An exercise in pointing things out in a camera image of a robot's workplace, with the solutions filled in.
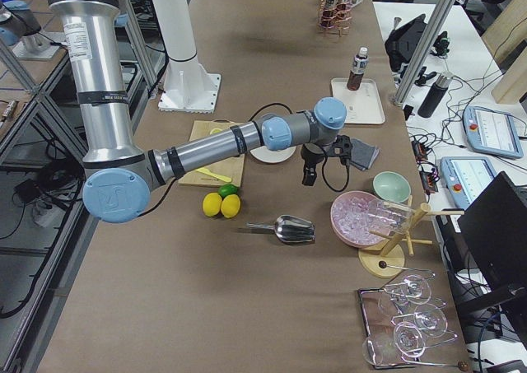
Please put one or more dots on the metal ice scoop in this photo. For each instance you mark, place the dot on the metal ice scoop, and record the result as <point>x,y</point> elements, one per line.
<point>288,229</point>

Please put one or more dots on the cream rabbit tray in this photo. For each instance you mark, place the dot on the cream rabbit tray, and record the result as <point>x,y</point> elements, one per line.
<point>363,105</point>

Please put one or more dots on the black monitor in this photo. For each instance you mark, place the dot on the black monitor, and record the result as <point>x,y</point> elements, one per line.
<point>494,229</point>

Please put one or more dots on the yellow plastic knife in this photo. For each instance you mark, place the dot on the yellow plastic knife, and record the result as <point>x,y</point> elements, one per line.
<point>206,171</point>

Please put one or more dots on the black thermos bottle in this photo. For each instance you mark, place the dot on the black thermos bottle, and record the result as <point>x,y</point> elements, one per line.
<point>435,94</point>

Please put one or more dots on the yellow lemon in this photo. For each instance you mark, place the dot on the yellow lemon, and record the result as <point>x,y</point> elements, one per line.
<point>230,206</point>
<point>212,203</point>

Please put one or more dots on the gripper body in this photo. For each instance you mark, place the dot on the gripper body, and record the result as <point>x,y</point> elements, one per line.
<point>310,157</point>

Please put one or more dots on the pink bowl with ice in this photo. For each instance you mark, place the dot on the pink bowl with ice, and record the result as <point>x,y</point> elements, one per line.
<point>355,214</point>

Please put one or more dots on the yellow lemon upper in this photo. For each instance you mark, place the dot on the yellow lemon upper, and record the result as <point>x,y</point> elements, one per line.
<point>212,203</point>

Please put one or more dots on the mirror tray with glasses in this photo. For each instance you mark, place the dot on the mirror tray with glasses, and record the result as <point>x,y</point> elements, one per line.
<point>403,320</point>

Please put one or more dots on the grey folded cloth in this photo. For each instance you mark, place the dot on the grey folded cloth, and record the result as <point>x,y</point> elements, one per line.
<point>363,154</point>

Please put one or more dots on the white plate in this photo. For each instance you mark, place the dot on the white plate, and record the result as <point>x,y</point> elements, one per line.
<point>272,157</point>

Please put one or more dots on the wooden glass tree stand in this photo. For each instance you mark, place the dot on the wooden glass tree stand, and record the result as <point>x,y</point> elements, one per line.
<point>387,259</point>

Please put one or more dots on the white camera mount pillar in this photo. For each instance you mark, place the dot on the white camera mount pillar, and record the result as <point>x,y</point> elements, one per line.
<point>187,87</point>

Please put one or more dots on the yellow lemon lower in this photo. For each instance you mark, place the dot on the yellow lemon lower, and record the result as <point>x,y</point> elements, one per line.
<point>230,206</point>

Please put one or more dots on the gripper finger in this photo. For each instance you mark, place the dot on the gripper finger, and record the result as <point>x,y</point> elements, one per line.
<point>309,175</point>

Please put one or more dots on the wooden cutting board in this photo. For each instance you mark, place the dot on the wooden cutting board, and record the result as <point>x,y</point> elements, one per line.
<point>232,167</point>

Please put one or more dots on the teach pendant far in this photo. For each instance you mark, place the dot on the teach pendant far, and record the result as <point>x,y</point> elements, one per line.
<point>491,132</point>

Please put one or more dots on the green lime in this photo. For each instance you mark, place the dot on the green lime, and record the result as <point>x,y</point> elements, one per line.
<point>227,189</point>

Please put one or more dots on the bottle in rack lower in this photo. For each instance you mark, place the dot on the bottle in rack lower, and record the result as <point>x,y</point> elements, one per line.
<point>328,13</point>

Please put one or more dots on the dark drink bottle on tray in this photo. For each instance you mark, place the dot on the dark drink bottle on tray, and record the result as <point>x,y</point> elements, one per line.
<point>358,68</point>

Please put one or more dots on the mint green bowl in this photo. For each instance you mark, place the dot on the mint green bowl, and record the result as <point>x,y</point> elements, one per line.
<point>391,186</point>

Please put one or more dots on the black equipment case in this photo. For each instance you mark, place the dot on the black equipment case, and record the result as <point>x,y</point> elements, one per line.
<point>402,42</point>

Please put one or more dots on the copper wire bottle rack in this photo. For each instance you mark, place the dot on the copper wire bottle rack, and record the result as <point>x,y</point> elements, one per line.
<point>341,23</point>

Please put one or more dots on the teach pendant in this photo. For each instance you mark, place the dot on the teach pendant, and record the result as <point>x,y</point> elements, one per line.
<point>491,132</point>
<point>466,177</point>

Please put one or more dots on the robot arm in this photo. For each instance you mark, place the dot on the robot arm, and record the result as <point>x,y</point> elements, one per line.
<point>119,175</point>

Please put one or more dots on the teach pendant near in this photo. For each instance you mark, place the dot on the teach pendant near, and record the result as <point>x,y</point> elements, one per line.
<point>466,177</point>

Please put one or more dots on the aluminium frame post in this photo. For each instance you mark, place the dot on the aluminium frame post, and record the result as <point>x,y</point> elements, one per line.
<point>432,30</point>

